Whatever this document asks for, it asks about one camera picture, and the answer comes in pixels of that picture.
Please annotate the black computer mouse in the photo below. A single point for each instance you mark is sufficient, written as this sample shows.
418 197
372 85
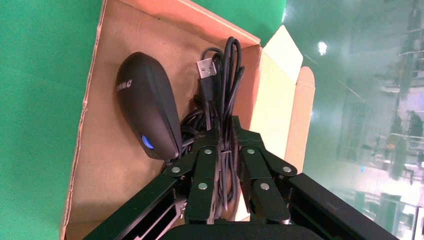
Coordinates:
145 106

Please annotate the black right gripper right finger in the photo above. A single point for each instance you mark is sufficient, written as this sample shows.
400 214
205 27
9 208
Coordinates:
256 165

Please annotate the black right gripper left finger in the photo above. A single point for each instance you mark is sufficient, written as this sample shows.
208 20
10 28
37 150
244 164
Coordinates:
203 167

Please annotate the brown cardboard box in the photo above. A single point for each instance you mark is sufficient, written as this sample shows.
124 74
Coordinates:
109 165

